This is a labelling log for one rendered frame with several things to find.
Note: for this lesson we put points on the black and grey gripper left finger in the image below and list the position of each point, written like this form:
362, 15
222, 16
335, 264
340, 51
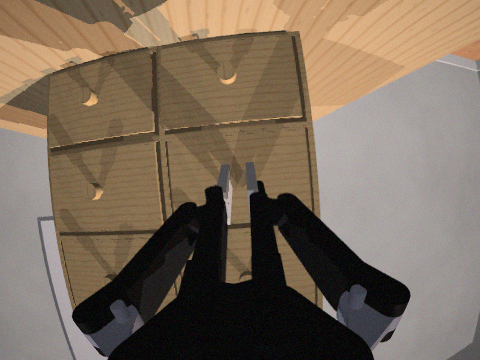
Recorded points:
117, 310

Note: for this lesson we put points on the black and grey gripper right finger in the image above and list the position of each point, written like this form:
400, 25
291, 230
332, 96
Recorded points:
367, 301

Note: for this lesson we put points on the small brown wooden chest of drawers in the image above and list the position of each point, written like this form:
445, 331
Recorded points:
164, 136

